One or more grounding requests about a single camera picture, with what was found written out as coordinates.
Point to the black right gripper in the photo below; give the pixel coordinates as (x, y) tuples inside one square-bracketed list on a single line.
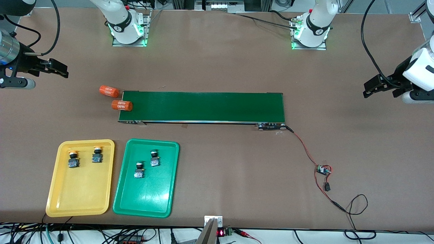
[(24, 62)]

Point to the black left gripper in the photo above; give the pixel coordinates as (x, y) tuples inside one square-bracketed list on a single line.
[(399, 77)]

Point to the orange 4680 battery cylinder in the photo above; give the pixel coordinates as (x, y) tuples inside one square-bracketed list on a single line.
[(122, 105), (109, 91)]

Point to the yellow push button switch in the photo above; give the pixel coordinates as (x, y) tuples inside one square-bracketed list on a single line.
[(97, 158), (73, 163)]

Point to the green push button switch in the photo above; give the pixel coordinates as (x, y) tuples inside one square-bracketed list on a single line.
[(138, 174), (155, 162)]

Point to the aluminium corner profile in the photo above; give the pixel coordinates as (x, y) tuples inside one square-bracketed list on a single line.
[(417, 15)]

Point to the small green circuit board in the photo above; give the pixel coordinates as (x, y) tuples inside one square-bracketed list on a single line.
[(322, 170)]

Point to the yellow plastic tray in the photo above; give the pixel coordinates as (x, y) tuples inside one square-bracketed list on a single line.
[(81, 196)]

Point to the green belt conveyor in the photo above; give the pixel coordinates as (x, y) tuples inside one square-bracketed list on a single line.
[(203, 106)]

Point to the green plastic tray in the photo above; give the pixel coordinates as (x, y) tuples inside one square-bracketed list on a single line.
[(152, 196)]

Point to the white light unit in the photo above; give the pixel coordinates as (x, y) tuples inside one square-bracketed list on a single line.
[(219, 5)]

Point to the orange and black power strip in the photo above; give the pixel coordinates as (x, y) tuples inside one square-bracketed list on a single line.
[(132, 240)]

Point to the red clip lead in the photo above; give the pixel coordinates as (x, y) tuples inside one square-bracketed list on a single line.
[(242, 232)]

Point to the red digit display module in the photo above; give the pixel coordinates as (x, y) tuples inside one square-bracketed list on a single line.
[(221, 232)]

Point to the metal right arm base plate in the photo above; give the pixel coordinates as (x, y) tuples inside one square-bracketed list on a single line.
[(118, 44)]

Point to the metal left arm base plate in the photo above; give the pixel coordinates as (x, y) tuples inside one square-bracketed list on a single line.
[(305, 48)]

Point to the aluminium frame structure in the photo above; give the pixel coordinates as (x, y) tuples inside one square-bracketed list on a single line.
[(268, 5)]

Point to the small metal bracket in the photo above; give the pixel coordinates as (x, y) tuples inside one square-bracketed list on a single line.
[(219, 222)]

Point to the grey camera mount bar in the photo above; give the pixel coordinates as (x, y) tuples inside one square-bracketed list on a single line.
[(207, 235)]

